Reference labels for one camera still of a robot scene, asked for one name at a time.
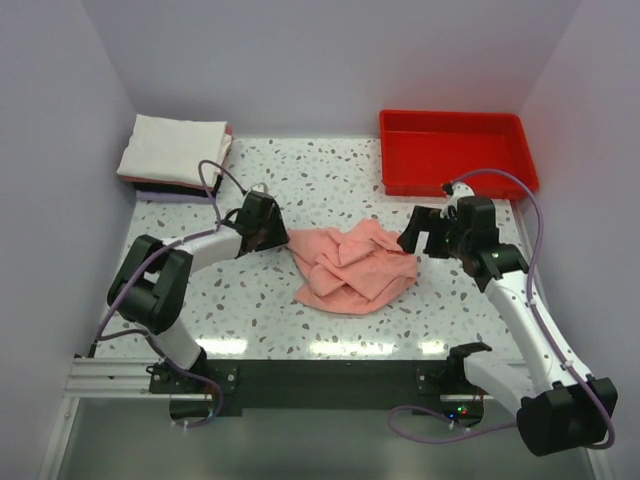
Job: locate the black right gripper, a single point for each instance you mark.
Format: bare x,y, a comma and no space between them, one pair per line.
424,219

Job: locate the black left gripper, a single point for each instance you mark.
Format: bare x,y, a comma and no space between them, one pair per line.
279,235

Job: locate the salmon pink t shirt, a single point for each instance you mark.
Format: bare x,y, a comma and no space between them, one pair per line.
352,273

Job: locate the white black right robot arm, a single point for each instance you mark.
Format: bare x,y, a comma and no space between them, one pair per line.
558,404

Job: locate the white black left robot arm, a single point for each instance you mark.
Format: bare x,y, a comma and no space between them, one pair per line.
151,283

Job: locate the red plastic tray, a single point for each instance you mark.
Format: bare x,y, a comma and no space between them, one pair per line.
422,150

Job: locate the white folded t shirt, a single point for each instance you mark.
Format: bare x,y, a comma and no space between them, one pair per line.
172,150

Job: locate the lavender folded t shirt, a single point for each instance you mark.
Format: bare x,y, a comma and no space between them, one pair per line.
173,198

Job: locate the black folded t shirt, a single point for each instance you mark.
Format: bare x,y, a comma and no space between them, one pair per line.
189,184

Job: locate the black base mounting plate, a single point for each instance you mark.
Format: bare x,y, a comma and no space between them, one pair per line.
306,385

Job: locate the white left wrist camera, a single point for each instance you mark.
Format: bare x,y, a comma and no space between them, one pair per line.
260,188

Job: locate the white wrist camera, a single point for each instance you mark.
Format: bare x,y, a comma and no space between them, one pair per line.
457,190
260,188

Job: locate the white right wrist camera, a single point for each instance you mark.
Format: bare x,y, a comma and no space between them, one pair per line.
457,190

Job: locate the aluminium frame rail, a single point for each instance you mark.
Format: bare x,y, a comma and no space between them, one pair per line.
108,378

